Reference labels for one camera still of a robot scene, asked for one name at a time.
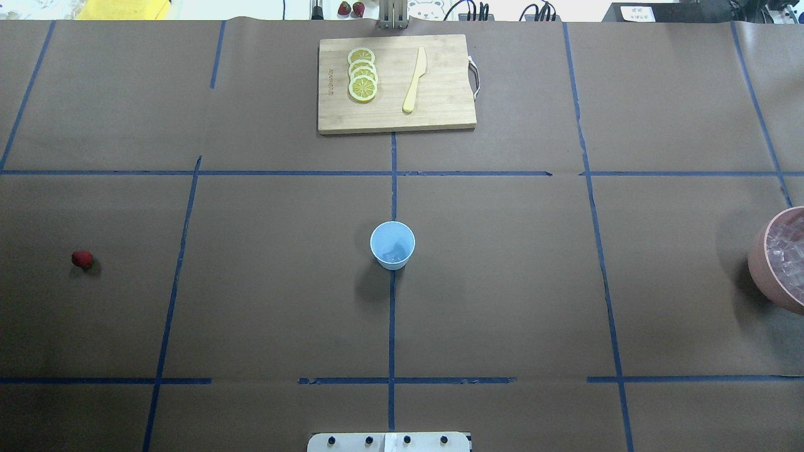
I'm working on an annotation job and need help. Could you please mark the strawberry on side tray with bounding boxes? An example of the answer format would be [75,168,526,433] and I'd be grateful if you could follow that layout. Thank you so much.
[337,1,352,18]

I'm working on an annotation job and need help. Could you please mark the light blue paper cup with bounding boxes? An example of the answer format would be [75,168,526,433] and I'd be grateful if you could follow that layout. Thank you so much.
[369,221,416,271]

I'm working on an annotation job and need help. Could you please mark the yellow plastic knife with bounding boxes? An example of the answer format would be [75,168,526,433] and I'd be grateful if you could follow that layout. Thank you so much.
[402,46,427,114]

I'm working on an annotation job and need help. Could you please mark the bamboo cutting board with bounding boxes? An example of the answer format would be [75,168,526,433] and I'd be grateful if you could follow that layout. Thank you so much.
[318,34,477,135]

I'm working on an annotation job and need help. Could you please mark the lemon slice nearest board edge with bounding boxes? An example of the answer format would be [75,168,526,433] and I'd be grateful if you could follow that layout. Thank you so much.
[347,48,376,64]

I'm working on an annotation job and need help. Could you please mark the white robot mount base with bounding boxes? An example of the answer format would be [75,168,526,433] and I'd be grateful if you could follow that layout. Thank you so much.
[307,431,473,451]

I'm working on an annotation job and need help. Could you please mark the yellow cloth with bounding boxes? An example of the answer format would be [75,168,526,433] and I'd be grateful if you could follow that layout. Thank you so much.
[77,0,172,21]

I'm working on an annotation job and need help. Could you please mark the pink bowl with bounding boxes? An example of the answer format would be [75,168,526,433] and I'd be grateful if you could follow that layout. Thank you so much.
[747,206,803,315]

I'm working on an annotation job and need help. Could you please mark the ice cubes in bowl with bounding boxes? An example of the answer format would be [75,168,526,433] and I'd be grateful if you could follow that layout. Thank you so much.
[766,215,803,301]

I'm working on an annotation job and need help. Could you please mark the lemon slice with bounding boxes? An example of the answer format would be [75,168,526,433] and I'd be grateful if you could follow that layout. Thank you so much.
[348,77,379,104]
[349,59,377,77]
[349,66,378,82]

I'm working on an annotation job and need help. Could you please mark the front lemon slice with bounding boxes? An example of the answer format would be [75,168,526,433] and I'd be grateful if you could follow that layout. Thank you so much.
[348,77,379,104]

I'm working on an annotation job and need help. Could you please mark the aluminium frame post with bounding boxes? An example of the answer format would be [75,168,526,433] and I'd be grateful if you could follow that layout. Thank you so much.
[378,0,410,30]

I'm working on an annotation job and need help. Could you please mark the white bear sticker sheet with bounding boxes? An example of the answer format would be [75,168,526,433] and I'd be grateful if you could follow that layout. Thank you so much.
[406,0,448,21]

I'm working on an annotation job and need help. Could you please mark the black box with label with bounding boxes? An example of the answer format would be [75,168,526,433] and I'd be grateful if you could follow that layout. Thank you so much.
[601,1,740,23]

